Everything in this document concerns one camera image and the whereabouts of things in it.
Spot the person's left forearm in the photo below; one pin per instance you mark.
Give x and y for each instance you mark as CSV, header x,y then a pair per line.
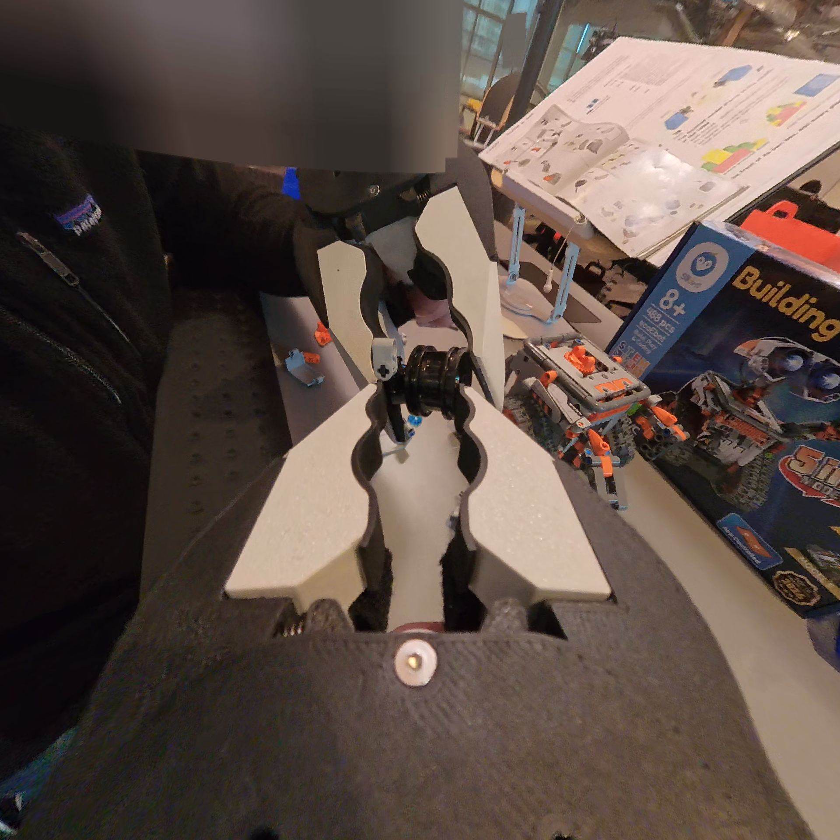
x,y
229,229

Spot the orange toy piece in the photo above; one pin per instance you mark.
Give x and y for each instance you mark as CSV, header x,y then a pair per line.
x,y
321,336

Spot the grey toy connector piece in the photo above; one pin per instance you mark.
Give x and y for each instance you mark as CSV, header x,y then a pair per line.
x,y
386,354

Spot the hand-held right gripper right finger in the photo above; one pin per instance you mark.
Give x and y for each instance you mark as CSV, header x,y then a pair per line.
x,y
531,525

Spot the large white instruction sheet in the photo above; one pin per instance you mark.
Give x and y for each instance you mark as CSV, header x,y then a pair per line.
x,y
722,85

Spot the red plastic container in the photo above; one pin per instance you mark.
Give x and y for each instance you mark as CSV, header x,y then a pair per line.
x,y
787,229

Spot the black toy wheel hub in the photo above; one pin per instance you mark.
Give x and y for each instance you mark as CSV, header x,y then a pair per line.
x,y
430,384

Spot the open instruction booklet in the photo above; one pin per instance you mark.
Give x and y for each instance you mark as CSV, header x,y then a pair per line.
x,y
590,151

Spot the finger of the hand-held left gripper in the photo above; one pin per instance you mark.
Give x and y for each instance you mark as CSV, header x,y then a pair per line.
x,y
341,289
476,289

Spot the person's torso in black jacket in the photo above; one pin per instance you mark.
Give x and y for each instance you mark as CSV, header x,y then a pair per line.
x,y
65,394

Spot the person's left hand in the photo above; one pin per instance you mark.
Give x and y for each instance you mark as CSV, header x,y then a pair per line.
x,y
430,312

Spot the dark blue robot kit box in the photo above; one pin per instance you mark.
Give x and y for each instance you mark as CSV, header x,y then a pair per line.
x,y
754,367

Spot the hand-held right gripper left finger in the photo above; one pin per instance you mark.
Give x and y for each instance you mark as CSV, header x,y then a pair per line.
x,y
308,525

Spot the small grey panel orange pin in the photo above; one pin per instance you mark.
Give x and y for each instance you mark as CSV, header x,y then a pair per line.
x,y
303,371

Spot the grey orange tracked toy robot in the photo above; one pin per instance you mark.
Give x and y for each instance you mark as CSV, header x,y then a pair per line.
x,y
577,380

